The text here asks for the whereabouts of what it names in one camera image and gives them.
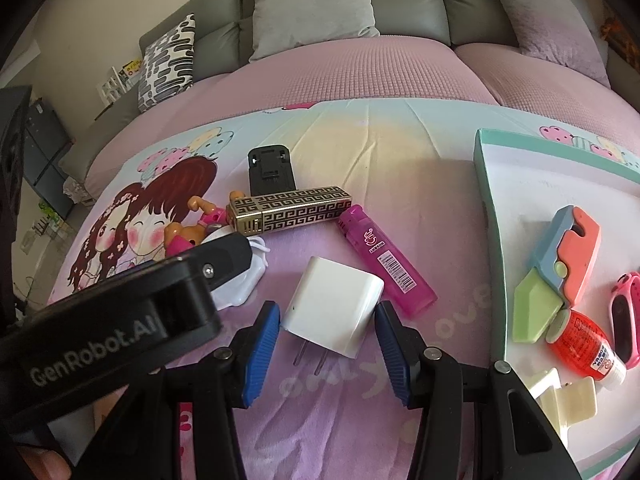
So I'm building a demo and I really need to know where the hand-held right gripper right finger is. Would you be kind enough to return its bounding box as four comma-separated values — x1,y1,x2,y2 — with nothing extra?
374,301,583,480

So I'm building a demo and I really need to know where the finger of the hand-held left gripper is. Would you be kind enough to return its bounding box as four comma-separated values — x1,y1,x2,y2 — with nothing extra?
172,232,253,292

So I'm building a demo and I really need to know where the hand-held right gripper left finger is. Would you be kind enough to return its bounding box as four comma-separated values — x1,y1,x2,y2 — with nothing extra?
100,301,281,480

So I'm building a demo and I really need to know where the white glossy plastic gadget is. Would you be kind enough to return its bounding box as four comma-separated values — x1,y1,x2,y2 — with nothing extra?
207,225,271,308

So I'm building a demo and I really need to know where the pink dog toy figure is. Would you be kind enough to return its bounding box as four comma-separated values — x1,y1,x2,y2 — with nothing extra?
165,190,236,261

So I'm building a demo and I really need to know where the white wall charger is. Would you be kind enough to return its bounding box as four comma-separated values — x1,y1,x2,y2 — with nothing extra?
280,256,386,378

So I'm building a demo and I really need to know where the gold patterned lighter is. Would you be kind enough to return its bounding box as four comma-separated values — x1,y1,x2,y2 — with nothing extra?
226,186,353,236

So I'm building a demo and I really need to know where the pink translucent lighter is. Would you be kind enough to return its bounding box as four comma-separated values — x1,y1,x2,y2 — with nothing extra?
337,204,437,320

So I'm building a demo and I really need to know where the cream hair claw clip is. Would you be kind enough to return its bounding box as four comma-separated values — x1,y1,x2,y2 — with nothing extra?
527,367,598,441

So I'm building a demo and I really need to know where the red glue bottle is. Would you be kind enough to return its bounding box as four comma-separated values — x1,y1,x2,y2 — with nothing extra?
546,308,628,387

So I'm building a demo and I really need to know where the teal cardboard tray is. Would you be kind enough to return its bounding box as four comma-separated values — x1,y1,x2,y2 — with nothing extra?
472,128,640,480

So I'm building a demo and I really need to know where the pink wrist watch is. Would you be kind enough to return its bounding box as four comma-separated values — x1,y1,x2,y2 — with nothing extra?
607,271,640,368

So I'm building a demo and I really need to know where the black folding phone stand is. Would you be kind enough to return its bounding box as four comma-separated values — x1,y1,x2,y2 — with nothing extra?
247,144,297,196

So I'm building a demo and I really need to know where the dark glass cabinet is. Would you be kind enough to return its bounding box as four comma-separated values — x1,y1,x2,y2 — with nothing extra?
20,97,75,206

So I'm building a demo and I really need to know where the black white patterned pillow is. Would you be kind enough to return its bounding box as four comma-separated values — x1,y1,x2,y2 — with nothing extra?
137,13,197,113

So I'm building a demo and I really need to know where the white book rack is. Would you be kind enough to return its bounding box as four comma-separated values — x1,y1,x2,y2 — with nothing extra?
95,60,146,106

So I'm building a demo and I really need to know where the large blue coral utility knife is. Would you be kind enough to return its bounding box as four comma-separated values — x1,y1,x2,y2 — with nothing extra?
512,205,601,345

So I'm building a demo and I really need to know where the pink textured sofa cover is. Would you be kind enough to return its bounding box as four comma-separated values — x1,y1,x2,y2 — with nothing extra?
85,35,640,201

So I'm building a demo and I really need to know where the light grey pillow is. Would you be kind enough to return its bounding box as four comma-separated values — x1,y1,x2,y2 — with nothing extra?
248,0,381,63

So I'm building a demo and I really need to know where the grey sofa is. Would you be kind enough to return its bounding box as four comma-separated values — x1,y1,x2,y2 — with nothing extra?
57,0,640,181

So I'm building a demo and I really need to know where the purple grey pillow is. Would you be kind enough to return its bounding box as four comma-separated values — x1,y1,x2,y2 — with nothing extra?
480,0,612,88

